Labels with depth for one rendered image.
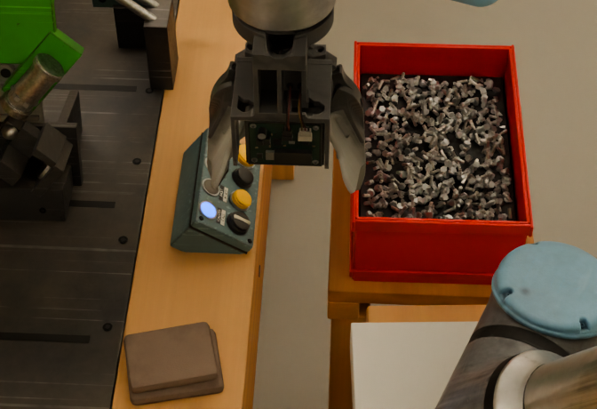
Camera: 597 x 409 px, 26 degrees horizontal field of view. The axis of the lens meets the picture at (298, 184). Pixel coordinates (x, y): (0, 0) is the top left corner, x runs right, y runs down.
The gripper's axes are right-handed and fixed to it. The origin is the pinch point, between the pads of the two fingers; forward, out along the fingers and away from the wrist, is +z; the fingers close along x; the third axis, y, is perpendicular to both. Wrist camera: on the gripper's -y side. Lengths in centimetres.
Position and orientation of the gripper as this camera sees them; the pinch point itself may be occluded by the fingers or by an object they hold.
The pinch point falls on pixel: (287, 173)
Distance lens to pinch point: 105.9
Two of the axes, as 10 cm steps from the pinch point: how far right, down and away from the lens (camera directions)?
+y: -0.5, 7.5, -6.6
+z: 0.0, 6.6, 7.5
